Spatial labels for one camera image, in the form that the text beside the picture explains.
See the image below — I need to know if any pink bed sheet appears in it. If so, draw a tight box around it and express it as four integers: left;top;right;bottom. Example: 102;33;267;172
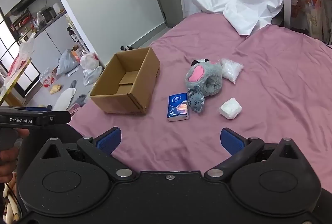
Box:
68;12;332;193

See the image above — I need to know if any person's left hand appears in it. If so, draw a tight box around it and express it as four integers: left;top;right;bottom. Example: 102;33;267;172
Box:
0;129;29;183

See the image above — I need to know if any white soft packet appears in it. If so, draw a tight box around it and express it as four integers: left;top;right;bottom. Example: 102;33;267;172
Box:
218;97;243;120

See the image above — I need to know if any brown paper bag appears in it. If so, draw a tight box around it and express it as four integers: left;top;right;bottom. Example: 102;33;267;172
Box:
302;0;330;43

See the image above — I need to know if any blue tissue pack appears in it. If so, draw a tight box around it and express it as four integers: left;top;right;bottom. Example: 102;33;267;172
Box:
167;93;190;122

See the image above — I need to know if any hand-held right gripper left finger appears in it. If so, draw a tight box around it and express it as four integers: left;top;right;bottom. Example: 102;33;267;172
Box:
39;127;137;183

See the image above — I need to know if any clear bag of white pellets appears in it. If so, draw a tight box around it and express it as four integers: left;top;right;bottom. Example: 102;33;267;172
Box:
220;58;244;84

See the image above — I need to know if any white chair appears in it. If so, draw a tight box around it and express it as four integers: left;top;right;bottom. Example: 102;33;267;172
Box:
51;87;77;112

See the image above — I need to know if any white bag on table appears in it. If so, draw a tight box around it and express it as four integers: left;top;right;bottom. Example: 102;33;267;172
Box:
2;32;36;86

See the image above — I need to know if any grey plastic bag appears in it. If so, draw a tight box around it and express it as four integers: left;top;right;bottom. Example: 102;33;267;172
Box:
55;49;80;75

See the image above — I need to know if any brown cardboard box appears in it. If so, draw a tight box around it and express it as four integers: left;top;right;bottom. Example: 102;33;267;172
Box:
90;47;161;116

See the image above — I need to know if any kitchen counter with clutter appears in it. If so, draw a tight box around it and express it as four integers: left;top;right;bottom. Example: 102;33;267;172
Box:
5;0;68;41

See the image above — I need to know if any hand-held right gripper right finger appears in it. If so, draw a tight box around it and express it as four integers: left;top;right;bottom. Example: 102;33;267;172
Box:
204;128;303;183

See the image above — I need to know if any cream woven basket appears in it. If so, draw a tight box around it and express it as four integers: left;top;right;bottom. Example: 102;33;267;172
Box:
4;186;21;224

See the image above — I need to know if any yellow slipper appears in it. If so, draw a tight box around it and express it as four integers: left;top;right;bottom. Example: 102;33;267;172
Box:
49;83;62;95

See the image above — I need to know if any pack of water bottles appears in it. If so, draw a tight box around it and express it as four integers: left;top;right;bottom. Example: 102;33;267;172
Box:
39;67;58;88

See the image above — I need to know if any white desk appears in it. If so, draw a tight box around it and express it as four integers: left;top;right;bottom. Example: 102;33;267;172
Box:
282;0;332;45

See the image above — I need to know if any grey plush toy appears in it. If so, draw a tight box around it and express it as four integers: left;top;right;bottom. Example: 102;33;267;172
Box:
184;58;223;114

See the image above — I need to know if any clear plastic bag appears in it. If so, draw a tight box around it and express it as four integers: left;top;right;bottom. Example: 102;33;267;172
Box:
82;66;103;87

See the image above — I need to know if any wooden table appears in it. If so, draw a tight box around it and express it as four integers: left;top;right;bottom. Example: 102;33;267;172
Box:
0;57;32;106

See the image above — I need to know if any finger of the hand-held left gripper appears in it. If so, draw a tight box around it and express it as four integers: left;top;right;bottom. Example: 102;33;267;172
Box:
25;107;71;126

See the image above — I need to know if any dark grey slipper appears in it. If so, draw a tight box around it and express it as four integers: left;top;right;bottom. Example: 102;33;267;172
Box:
76;94;88;108

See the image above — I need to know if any orange box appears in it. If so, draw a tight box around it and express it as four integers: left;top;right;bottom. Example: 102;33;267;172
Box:
70;46;81;63

